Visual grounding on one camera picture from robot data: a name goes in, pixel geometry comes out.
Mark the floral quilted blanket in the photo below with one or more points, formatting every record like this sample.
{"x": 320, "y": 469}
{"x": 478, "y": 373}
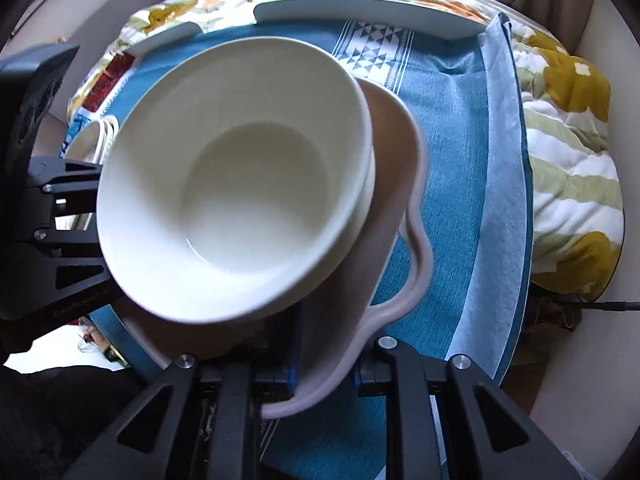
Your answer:
{"x": 570, "y": 170}

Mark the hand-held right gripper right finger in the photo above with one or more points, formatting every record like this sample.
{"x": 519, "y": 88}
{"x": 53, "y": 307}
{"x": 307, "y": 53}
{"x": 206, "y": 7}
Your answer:
{"x": 360, "y": 382}

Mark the pink wavy-rim bowl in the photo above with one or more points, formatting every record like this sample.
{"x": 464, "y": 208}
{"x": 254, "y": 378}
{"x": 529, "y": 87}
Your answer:
{"x": 350, "y": 320}

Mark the blue patterned tablecloth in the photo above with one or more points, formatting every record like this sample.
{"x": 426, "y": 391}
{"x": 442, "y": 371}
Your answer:
{"x": 450, "y": 185}

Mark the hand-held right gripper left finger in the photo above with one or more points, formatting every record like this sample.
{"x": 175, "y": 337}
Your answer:
{"x": 292, "y": 380}

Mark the plain white bowl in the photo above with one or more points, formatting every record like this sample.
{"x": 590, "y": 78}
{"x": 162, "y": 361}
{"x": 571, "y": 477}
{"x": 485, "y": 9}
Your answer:
{"x": 240, "y": 185}

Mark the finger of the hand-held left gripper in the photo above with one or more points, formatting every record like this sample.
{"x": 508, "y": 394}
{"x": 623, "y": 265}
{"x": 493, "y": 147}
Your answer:
{"x": 70, "y": 245}
{"x": 70, "y": 180}

